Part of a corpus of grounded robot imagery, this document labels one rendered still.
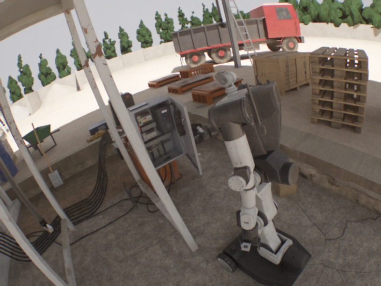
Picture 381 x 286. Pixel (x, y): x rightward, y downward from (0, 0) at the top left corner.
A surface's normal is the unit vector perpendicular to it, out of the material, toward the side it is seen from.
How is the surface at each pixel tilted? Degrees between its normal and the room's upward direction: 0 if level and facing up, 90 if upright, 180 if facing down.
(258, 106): 84
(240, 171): 84
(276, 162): 30
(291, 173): 75
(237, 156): 84
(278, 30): 90
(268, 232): 67
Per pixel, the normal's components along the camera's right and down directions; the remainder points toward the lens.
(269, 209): 0.45, -0.18
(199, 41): 0.01, 0.48
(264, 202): 0.56, 0.04
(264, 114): -0.45, 0.42
